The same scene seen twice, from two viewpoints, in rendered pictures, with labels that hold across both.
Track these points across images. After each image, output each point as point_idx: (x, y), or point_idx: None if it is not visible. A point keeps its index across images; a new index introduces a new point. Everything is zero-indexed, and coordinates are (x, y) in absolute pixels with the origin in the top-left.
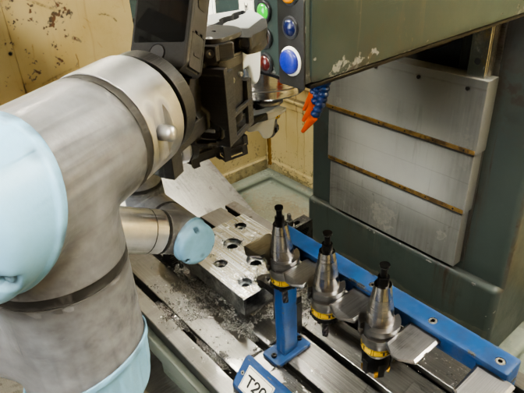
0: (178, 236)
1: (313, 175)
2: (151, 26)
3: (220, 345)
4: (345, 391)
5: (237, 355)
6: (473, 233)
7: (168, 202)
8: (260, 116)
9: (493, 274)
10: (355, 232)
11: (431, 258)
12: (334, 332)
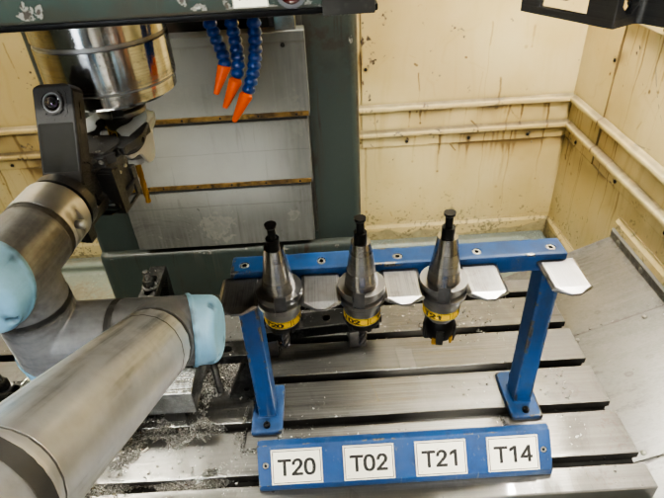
0: (196, 330)
1: (96, 227)
2: None
3: (194, 466)
4: (359, 399)
5: (225, 458)
6: (320, 198)
7: (113, 302)
8: (144, 128)
9: (351, 226)
10: (185, 265)
11: (286, 244)
12: (290, 360)
